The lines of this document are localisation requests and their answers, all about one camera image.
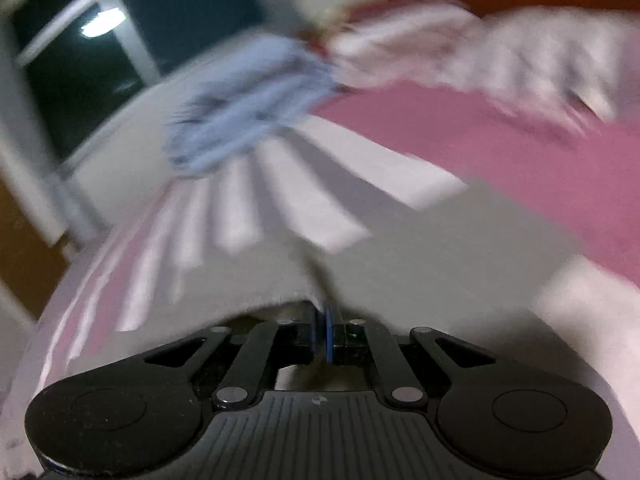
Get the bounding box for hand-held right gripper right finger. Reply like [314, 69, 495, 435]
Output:
[324, 305, 497, 407]

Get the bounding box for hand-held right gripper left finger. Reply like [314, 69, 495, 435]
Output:
[144, 305, 323, 408]

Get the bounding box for grey fluffy towel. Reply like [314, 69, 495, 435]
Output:
[112, 180, 581, 336]

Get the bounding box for light blue cloth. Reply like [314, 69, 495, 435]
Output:
[162, 35, 341, 181]

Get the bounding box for striped pink grey bed sheet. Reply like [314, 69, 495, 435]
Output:
[10, 82, 640, 480]

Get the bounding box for white pink fluffy blanket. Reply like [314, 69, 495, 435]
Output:
[327, 2, 628, 128]

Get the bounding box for dark glass window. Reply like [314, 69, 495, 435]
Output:
[5, 0, 273, 163]

